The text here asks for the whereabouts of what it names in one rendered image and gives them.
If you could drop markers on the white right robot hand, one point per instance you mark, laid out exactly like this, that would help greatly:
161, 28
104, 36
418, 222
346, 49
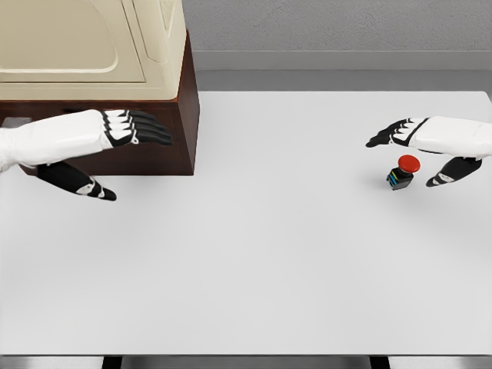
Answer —
446, 134

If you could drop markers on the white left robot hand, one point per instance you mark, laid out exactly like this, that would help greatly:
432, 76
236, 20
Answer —
69, 134

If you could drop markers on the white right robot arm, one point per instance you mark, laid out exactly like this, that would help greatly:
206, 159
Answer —
488, 139

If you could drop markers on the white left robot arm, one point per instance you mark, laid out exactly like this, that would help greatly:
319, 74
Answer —
9, 148

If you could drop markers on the brown cabinet drawer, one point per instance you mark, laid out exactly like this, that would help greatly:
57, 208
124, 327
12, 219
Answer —
153, 159

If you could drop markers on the brown wooden cabinet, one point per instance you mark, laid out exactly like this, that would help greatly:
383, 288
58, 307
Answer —
188, 115

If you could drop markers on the cream plastic appliance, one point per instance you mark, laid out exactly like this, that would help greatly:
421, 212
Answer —
77, 46

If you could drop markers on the red button emergency switch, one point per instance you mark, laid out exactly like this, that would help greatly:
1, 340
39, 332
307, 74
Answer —
407, 164

